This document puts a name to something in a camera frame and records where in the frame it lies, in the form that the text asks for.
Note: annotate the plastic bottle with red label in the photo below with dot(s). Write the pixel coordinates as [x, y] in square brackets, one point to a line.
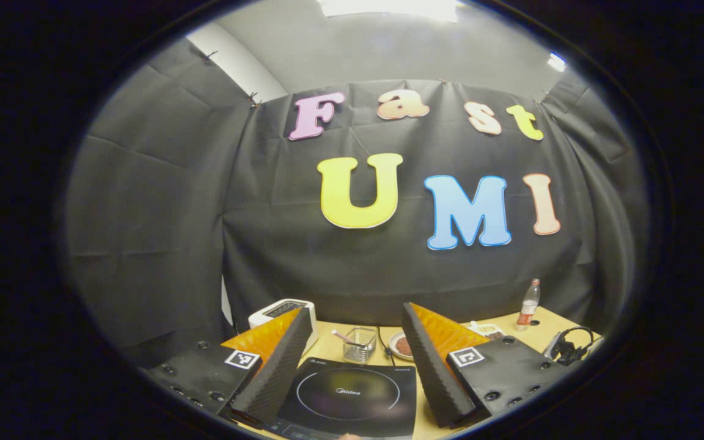
[528, 308]

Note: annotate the white divided dish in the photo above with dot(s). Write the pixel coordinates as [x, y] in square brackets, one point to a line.
[480, 328]

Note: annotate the stainless steel pot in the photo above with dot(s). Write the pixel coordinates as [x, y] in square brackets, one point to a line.
[566, 353]

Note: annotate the round white plate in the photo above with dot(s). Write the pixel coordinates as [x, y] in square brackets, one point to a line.
[393, 342]

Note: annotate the white toaster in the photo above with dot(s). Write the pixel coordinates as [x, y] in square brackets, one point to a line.
[260, 318]

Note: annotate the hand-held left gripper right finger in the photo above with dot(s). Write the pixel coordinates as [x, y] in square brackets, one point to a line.
[431, 373]

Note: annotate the black induction cooktop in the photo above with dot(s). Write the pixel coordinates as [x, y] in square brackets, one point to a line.
[352, 403]

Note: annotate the small ceiling light panel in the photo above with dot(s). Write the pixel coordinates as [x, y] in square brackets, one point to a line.
[557, 62]

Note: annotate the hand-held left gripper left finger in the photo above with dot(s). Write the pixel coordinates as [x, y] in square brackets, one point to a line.
[278, 366]

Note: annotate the black backdrop cloth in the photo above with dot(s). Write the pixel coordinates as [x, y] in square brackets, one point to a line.
[266, 263]

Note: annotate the pink checkered straw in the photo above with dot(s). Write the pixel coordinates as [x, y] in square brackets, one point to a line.
[340, 335]

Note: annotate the red meat piece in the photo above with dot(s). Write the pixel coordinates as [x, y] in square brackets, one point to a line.
[404, 347]

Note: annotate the large ceiling light panel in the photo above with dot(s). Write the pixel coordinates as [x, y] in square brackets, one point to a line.
[388, 9]

